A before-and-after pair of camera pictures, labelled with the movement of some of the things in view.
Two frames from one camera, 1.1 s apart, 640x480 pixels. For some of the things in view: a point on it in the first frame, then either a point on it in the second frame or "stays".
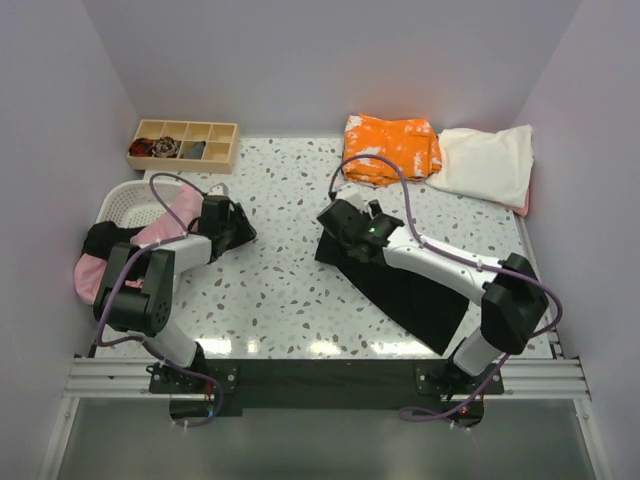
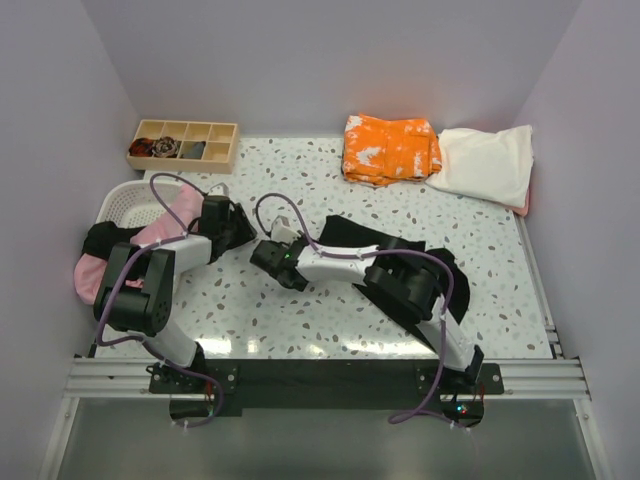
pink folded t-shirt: x=523 y=211 stays
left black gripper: x=245 y=232 stays
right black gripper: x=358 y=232 -> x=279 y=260
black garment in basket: x=103 y=236 stays
